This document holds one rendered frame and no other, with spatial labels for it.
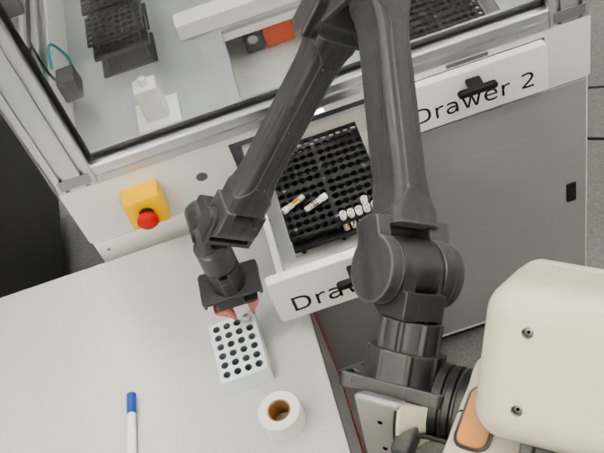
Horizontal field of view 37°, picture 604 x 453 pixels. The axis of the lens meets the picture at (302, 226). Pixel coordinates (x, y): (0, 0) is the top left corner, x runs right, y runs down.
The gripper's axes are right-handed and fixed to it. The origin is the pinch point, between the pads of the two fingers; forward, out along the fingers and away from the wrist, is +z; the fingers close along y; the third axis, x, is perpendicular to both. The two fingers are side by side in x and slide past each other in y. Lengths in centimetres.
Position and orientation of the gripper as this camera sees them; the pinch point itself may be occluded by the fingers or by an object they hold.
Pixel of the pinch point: (244, 311)
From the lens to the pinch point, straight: 158.2
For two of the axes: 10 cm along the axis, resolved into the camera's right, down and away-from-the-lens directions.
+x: 2.1, 7.4, -6.4
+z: 2.1, 6.0, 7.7
